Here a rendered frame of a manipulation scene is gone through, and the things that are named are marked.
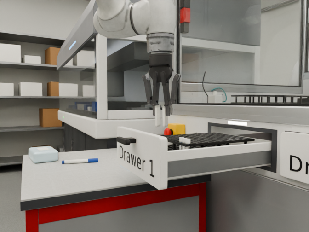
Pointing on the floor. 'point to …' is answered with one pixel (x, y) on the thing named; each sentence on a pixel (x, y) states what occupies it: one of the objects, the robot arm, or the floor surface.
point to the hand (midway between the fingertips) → (161, 116)
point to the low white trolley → (107, 197)
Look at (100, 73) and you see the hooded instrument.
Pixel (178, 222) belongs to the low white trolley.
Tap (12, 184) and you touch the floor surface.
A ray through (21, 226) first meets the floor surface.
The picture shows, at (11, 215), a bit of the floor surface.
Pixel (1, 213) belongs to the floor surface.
